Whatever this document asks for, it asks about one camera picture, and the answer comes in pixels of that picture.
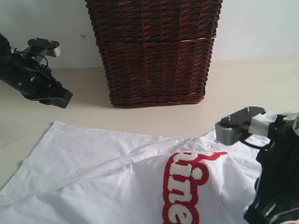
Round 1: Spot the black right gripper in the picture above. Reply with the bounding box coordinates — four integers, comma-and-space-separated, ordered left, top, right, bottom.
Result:
243, 116, 299, 224

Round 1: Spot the black camera cable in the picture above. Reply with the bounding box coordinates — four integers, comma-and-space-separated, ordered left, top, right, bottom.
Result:
32, 52, 50, 68
239, 134, 271, 150

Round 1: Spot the black left camera cable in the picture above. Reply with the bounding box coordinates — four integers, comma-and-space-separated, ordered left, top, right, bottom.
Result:
32, 52, 50, 68

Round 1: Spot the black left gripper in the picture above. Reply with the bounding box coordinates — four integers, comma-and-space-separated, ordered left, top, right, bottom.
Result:
9, 50, 73, 109

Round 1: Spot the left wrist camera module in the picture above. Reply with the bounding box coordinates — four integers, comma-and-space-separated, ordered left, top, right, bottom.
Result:
22, 38, 61, 57

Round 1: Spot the white t-shirt with red logo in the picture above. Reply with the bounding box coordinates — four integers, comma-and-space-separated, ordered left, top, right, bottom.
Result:
0, 122, 260, 224

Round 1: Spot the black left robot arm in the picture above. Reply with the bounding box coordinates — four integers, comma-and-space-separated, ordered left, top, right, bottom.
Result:
0, 35, 73, 109

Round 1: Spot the black right camera cable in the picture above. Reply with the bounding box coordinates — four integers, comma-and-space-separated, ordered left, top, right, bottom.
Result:
239, 134, 271, 150

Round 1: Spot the dark brown wicker basket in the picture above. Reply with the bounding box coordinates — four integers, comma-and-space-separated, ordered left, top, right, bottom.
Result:
86, 0, 222, 107

